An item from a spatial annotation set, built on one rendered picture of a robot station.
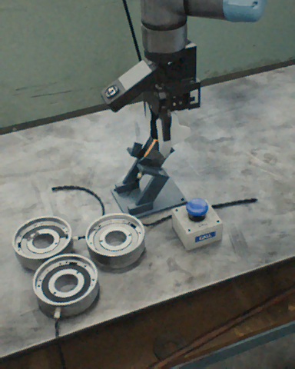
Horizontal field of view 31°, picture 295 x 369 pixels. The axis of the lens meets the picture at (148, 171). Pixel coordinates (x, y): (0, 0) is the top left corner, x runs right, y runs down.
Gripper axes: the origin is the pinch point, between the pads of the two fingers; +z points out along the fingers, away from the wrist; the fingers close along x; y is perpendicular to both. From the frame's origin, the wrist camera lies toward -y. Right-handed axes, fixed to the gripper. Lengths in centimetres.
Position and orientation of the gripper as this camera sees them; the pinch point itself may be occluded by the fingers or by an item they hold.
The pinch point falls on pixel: (157, 146)
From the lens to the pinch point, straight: 100.3
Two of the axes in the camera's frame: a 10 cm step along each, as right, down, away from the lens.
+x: -3.8, -5.7, 7.3
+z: 0.5, 7.8, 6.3
